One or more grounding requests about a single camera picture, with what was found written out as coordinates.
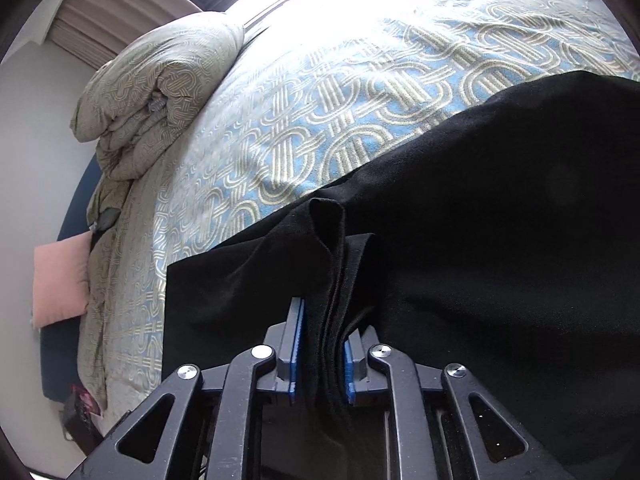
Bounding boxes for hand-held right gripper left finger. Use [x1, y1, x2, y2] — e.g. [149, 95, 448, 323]
[65, 297, 307, 480]

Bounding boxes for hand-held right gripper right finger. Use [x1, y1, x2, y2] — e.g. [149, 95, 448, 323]
[344, 327, 576, 480]

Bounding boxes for black pants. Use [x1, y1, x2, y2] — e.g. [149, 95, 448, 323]
[161, 71, 640, 480]

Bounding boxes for dark bag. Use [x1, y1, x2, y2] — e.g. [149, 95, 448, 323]
[60, 385, 103, 453]

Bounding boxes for grey green pillow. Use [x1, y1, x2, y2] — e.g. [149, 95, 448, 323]
[87, 205, 123, 233]

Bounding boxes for blue headboard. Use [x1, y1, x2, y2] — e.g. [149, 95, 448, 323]
[41, 160, 101, 403]

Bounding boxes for pink pillow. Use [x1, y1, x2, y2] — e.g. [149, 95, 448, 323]
[32, 232, 93, 330]

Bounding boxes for bed with patterned sheet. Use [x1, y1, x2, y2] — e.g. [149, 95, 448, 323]
[77, 0, 640, 411]

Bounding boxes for rolled patterned duvet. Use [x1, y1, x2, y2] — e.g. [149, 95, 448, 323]
[70, 11, 246, 181]

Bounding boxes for beige curtain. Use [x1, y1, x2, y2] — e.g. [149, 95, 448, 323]
[52, 0, 203, 68]

